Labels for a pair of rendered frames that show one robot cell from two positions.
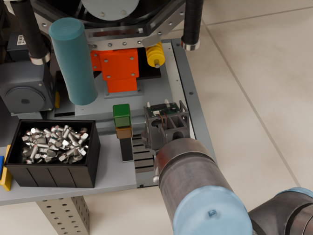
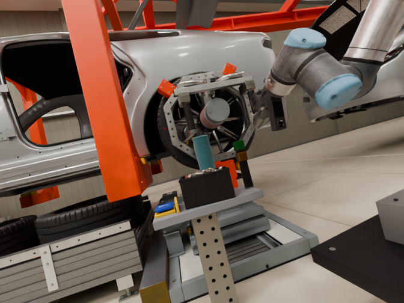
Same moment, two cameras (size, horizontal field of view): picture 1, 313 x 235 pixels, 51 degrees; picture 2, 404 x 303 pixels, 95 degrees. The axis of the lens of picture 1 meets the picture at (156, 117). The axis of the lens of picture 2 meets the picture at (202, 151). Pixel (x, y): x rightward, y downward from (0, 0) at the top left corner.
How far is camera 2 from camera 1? 0.74 m
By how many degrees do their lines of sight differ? 53
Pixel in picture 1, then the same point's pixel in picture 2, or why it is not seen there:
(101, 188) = (240, 196)
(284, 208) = not seen: hidden behind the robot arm
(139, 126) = (247, 226)
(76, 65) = (207, 151)
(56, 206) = (210, 244)
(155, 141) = (261, 100)
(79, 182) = (225, 190)
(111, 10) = (219, 116)
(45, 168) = (204, 177)
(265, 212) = not seen: hidden behind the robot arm
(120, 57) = (225, 163)
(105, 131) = (225, 235)
